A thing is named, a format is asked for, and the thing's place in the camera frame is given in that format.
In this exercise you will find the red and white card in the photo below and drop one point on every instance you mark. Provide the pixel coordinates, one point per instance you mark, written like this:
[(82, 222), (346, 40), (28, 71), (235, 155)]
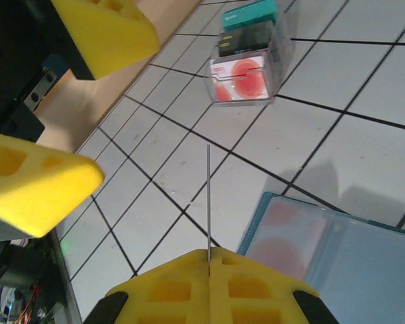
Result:
[(283, 256), (249, 77)]

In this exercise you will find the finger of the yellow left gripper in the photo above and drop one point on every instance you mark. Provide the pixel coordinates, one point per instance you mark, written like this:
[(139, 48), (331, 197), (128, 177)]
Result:
[(37, 189), (114, 37)]

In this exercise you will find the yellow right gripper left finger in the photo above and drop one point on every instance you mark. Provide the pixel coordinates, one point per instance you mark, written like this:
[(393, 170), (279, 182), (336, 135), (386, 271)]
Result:
[(175, 276)]

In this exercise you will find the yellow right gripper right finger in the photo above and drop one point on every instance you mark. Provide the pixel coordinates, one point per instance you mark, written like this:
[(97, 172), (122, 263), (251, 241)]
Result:
[(253, 276)]

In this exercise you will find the teal card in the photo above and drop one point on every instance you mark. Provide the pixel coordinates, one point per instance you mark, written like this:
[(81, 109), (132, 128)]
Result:
[(249, 15)]

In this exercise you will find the aluminium mounting rail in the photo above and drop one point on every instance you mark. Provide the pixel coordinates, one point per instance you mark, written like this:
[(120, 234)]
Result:
[(65, 287)]

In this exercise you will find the clear plastic card box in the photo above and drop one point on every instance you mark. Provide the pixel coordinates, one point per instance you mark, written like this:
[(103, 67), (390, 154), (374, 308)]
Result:
[(281, 67)]

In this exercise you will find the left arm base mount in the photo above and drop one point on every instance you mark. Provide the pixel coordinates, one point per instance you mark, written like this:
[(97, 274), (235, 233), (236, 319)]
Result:
[(20, 263)]

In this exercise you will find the black card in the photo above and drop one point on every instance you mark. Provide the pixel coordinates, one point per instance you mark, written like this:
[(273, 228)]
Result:
[(249, 38)]

